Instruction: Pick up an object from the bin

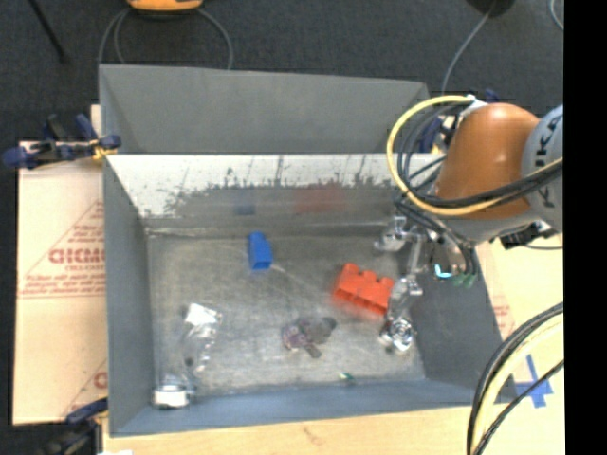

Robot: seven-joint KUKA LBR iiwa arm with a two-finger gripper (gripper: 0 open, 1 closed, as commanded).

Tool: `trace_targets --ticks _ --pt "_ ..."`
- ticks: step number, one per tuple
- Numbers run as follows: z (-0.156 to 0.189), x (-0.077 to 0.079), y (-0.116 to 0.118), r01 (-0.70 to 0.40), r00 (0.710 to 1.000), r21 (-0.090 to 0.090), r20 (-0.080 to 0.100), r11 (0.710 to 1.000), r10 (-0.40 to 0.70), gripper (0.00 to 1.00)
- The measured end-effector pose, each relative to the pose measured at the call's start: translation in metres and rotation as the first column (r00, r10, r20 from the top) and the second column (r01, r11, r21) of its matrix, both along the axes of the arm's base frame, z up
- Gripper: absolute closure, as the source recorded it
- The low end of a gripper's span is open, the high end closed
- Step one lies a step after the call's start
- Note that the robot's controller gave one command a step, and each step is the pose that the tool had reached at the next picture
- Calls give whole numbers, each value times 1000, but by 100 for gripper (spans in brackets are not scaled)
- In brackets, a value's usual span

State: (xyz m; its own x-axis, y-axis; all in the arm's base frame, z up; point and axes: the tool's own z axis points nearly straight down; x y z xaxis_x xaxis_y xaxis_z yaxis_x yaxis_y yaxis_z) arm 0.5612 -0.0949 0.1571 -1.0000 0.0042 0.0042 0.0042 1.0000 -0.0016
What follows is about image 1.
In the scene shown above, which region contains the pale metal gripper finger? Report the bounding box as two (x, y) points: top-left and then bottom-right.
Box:
(373, 217), (413, 254)
(377, 276), (424, 355)

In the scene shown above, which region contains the orange-red toy brick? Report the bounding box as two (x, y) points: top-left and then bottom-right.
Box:
(330, 262), (396, 318)

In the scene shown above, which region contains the purple and grey toy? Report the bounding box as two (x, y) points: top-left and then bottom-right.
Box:
(280, 316), (339, 360)

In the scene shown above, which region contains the blue block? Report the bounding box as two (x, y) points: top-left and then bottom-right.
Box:
(247, 230), (276, 273)

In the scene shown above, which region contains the grey metal bin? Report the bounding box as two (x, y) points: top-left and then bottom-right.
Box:
(97, 64), (517, 438)

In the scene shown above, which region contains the clear plastic bottle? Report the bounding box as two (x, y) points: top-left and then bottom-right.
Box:
(150, 301), (225, 409)

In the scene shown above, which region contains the brown cardboard board red print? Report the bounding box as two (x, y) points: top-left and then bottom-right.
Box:
(10, 103), (564, 427)

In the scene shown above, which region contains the black cylinder on white bracket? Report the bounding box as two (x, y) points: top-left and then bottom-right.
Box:
(498, 222), (556, 250)

